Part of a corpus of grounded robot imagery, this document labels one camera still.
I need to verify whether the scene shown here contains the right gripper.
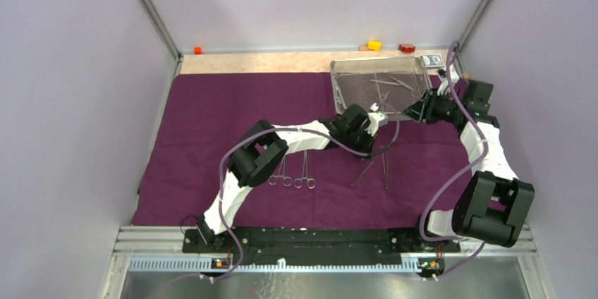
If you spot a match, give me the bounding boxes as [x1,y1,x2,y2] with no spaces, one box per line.
[402,87,465,125]

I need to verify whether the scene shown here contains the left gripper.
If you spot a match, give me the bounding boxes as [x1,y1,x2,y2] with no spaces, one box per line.
[343,123,377,160]

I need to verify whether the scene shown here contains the steel needle holder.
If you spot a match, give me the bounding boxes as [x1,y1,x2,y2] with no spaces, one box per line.
[382,153,389,190]

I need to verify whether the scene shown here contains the steel curved tweezers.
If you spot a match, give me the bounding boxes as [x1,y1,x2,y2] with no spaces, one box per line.
[350,159,374,187]

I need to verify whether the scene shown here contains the metal mesh instrument tray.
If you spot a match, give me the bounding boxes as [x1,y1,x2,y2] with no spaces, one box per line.
[330,56,432,121]

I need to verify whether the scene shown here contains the blue playing card deck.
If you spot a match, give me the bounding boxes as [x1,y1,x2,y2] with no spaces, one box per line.
[418,54,445,69]

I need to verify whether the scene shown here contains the steel hemostat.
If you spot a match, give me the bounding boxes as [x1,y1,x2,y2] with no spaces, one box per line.
[293,151,316,190]

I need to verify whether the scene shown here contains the steel forceps clamp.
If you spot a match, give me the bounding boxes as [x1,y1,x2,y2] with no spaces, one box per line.
[268,157,293,187]

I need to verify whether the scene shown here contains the purple cloth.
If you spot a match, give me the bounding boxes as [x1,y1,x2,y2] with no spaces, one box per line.
[131,73,472,229]

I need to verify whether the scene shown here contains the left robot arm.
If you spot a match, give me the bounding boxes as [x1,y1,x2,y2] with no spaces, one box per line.
[197,104,388,252]

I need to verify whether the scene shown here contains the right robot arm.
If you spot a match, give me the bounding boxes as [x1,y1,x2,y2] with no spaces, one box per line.
[403,80,535,251]

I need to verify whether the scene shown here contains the red small block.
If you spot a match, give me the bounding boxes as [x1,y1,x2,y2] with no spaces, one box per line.
[398,43,416,53]

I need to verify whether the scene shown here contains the yellow small block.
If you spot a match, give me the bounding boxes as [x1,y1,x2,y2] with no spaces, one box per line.
[367,40,382,51]

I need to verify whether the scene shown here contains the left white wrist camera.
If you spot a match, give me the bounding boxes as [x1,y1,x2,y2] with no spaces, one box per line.
[367,103,388,136]

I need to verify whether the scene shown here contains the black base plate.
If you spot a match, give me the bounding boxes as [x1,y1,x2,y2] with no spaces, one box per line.
[182,227,438,266]

